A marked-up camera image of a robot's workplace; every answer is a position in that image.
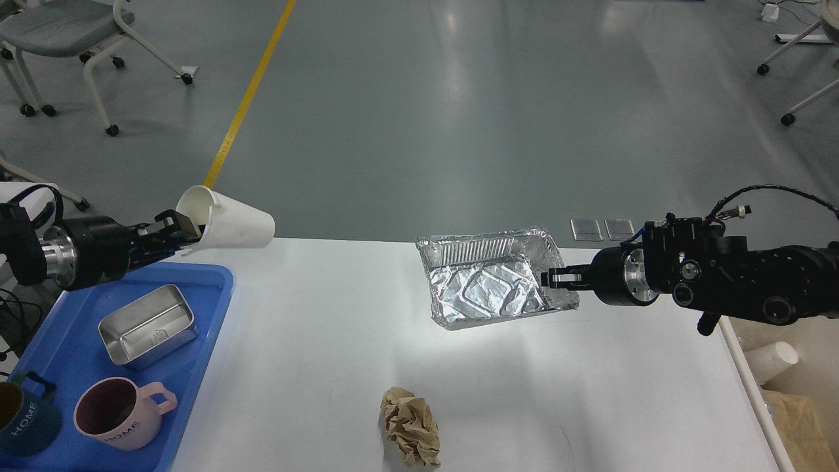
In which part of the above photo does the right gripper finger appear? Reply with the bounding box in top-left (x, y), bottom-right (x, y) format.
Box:
top-left (547, 265), bottom-right (590, 279)
top-left (541, 274), bottom-right (593, 290)

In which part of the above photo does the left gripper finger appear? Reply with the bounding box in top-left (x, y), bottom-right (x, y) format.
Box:
top-left (134, 209), bottom-right (201, 238)
top-left (134, 239), bottom-right (197, 266)

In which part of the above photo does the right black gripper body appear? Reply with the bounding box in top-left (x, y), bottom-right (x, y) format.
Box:
top-left (590, 245), bottom-right (659, 307)

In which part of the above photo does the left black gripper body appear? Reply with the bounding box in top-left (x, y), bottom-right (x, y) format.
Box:
top-left (40, 217), bottom-right (149, 292)

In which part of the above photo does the white paper cup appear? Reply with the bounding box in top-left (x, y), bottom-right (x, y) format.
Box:
top-left (176, 186), bottom-right (275, 252)

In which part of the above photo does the steel rectangular tray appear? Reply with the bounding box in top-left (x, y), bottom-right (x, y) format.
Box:
top-left (97, 284), bottom-right (199, 370)

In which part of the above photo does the aluminium foil container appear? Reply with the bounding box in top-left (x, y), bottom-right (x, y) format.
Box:
top-left (416, 227), bottom-right (579, 331)

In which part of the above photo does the pink HOME mug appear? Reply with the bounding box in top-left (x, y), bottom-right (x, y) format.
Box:
top-left (73, 377), bottom-right (179, 451)

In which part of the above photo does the brown paper ball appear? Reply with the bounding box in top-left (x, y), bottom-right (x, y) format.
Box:
top-left (380, 386), bottom-right (442, 469)

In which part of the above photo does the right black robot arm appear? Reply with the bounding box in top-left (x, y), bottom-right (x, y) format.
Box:
top-left (539, 184), bottom-right (838, 336)

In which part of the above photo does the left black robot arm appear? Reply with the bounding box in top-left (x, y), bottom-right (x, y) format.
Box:
top-left (1, 184), bottom-right (206, 292)

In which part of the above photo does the metal floor plate right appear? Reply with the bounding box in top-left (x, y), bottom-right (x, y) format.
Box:
top-left (604, 218), bottom-right (637, 242)

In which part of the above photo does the metal floor plate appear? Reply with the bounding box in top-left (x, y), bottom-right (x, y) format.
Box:
top-left (570, 218), bottom-right (604, 242)
top-left (604, 218), bottom-right (637, 242)

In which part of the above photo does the metal floor plate left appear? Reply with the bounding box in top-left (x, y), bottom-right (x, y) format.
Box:
top-left (570, 218), bottom-right (604, 242)

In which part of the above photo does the white side table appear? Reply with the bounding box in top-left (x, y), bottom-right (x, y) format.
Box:
top-left (1, 182), bottom-right (54, 217)

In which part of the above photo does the blue plastic tray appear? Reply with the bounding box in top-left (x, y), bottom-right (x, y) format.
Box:
top-left (1, 262), bottom-right (235, 471)

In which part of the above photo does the white cup in bin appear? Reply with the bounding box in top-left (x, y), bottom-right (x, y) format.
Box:
top-left (744, 342), bottom-right (800, 385)

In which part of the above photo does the dark blue HOME mug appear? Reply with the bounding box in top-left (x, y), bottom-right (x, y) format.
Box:
top-left (1, 371), bottom-right (63, 457)

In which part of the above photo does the beige plastic bin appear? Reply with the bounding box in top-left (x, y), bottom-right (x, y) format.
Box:
top-left (722, 317), bottom-right (838, 471)

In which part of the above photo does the grey office chair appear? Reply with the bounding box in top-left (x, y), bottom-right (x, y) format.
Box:
top-left (1, 1), bottom-right (193, 136)

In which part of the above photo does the brown paper in bin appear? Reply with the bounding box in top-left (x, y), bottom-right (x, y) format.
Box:
top-left (762, 389), bottom-right (838, 471)

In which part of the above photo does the white chair base right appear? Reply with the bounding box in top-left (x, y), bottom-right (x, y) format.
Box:
top-left (757, 0), bottom-right (839, 127)

